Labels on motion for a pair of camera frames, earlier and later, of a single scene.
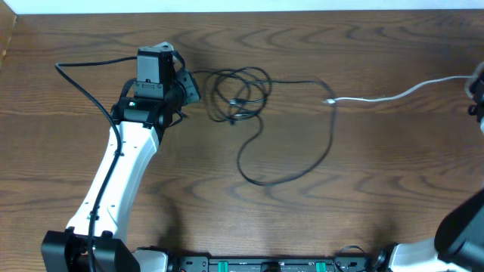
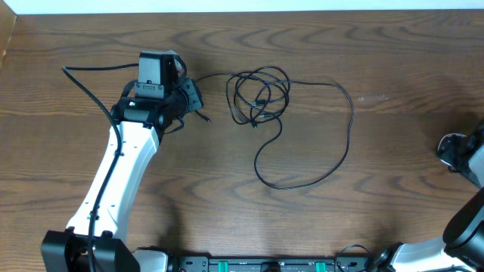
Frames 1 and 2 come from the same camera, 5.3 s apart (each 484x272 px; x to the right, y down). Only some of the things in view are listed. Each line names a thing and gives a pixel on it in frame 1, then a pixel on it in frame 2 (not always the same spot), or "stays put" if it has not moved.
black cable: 237,94 to 255,95
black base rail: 339,264 stays put
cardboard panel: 7,20 stays put
